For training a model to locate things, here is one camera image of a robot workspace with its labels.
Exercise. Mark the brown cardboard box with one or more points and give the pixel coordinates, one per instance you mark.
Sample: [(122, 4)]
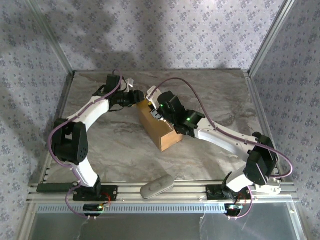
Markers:
[(155, 127)]

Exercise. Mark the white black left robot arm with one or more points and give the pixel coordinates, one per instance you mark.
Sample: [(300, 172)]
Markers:
[(95, 112)]

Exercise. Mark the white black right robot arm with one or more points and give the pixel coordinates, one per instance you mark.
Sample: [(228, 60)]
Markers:
[(220, 138)]

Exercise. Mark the grey oval pad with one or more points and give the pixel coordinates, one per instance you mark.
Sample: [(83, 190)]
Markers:
[(156, 187)]

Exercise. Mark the small black electronics module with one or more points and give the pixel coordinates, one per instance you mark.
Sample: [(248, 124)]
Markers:
[(93, 208), (233, 208)]

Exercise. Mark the black rectangular bar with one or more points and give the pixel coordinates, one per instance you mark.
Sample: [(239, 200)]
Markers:
[(55, 188)]

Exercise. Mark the shiny metal panel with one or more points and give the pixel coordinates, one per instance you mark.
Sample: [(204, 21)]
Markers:
[(160, 227)]

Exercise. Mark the aluminium side rail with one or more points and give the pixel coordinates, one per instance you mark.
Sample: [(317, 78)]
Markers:
[(263, 112), (63, 100)]

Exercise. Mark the aluminium frame post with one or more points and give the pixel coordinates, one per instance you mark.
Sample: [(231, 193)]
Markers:
[(270, 37), (53, 37)]

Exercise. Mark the wide aluminium extrusion rail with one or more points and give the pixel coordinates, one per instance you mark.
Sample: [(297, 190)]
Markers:
[(185, 193)]

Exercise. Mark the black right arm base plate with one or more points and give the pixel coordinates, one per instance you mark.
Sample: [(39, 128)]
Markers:
[(212, 193)]

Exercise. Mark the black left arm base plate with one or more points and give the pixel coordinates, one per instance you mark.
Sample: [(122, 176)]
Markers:
[(112, 192)]

